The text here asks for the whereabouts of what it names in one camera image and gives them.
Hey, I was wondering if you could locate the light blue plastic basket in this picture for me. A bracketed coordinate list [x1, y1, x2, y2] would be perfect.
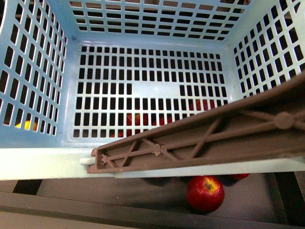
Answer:
[0, 0, 305, 181]

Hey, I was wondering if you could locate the red apple under basket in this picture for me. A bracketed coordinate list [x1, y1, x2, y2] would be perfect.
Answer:
[186, 176, 225, 213]

